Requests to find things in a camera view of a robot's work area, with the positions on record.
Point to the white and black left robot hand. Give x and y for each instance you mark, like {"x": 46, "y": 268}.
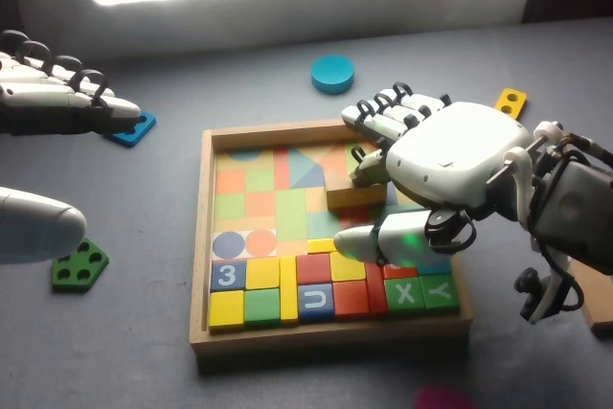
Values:
{"x": 43, "y": 93}

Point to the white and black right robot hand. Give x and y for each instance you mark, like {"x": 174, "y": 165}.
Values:
{"x": 455, "y": 155}

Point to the plain wooden block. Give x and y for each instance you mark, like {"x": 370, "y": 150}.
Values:
{"x": 354, "y": 198}

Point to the yellow block with two holes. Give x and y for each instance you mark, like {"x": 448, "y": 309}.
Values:
{"x": 520, "y": 103}

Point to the blue square block with hole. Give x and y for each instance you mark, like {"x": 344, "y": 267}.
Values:
{"x": 140, "y": 133}

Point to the blue round disc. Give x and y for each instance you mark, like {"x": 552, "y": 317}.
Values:
{"x": 333, "y": 74}

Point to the green pentagon block with holes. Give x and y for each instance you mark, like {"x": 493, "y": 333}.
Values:
{"x": 78, "y": 261}

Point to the plain wooden board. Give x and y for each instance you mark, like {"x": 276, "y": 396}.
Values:
{"x": 598, "y": 306}

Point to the wooden tray with printed base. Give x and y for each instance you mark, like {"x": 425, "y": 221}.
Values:
{"x": 201, "y": 236}

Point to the white backdrop sheet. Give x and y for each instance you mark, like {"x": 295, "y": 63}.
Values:
{"x": 287, "y": 21}

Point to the pink round object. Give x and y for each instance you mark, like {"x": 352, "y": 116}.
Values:
{"x": 440, "y": 399}

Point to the grey table cloth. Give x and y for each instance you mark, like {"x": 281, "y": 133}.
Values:
{"x": 143, "y": 370}

